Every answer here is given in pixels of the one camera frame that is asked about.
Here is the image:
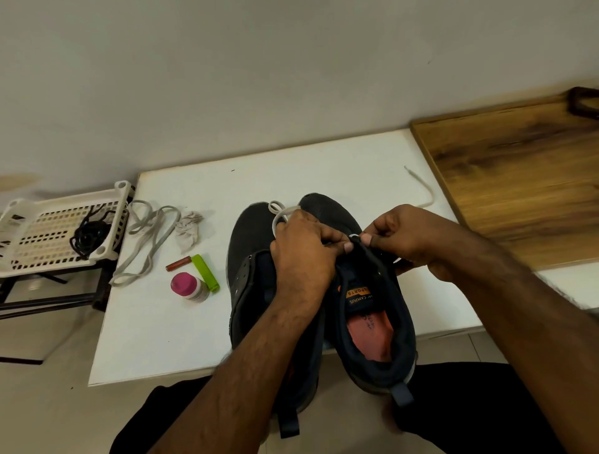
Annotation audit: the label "grey shoelaces bundle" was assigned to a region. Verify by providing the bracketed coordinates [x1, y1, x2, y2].
[109, 199, 205, 287]

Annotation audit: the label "person's right forearm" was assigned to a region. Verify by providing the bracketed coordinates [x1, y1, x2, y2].
[449, 245, 599, 454]

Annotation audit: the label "grey shoelace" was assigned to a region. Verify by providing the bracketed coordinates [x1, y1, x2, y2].
[266, 165, 437, 273]

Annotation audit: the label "wooden board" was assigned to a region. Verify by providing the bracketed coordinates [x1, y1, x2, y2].
[410, 94, 599, 273]

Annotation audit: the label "person's left forearm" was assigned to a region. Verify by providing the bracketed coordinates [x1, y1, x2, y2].
[148, 294, 324, 454]

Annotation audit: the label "dark sneaker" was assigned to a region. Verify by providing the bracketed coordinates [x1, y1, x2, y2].
[298, 191, 419, 408]
[225, 201, 329, 440]

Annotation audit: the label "pink capped white bottle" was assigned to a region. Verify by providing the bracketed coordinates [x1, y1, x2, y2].
[169, 269, 208, 302]

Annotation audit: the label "green marker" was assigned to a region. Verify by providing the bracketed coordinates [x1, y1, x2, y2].
[191, 253, 221, 295]

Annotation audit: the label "black shoelace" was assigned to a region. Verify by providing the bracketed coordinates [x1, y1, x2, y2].
[68, 213, 112, 262]
[79, 204, 121, 249]

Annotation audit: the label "white perforated plastic tray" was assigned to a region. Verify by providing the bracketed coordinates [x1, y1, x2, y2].
[0, 180, 133, 281]

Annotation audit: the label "person's left hand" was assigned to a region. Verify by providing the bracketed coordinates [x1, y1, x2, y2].
[268, 208, 355, 317]

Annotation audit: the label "person's right hand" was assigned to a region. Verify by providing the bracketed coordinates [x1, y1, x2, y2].
[360, 204, 479, 284]

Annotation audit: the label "black metal rack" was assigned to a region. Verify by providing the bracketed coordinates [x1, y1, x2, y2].
[0, 201, 134, 366]

